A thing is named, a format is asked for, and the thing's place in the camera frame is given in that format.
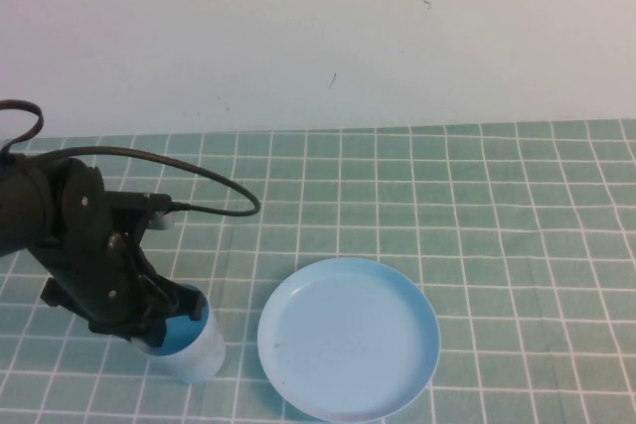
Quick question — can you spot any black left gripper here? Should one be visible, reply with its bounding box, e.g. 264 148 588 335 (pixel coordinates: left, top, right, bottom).
33 231 203 349

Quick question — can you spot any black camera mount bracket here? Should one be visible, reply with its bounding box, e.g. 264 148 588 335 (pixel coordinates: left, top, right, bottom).
105 189 174 234

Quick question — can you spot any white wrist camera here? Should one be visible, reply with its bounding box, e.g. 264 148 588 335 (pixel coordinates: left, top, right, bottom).
150 212 178 232

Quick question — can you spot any black camera cable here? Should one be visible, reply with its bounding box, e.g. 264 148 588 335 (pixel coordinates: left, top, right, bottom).
0 99 262 218

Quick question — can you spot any light blue round plate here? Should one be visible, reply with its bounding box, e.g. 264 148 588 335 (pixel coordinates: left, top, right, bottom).
256 257 442 422

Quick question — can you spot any green white checked tablecloth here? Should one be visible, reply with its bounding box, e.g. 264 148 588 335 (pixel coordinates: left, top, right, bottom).
0 118 636 424

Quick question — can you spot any light blue plastic cup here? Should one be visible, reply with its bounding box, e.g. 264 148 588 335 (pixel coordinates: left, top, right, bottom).
131 282 228 385

